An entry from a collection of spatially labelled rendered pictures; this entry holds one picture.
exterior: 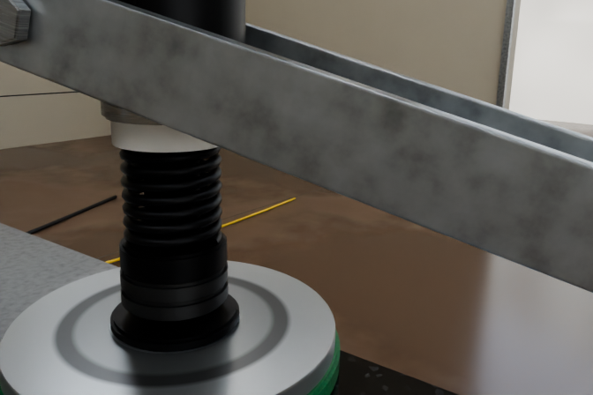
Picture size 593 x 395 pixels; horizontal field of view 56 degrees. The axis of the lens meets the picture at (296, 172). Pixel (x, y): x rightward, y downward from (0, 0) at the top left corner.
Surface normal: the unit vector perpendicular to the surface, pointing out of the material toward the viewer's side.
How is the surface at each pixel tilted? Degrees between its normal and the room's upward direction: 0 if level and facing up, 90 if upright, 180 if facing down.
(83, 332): 0
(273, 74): 90
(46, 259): 0
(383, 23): 90
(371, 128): 90
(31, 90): 90
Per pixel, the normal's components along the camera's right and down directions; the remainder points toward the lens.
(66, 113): 0.77, 0.16
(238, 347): 0.02, -0.97
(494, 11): -0.63, 0.17
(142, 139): -0.21, 0.22
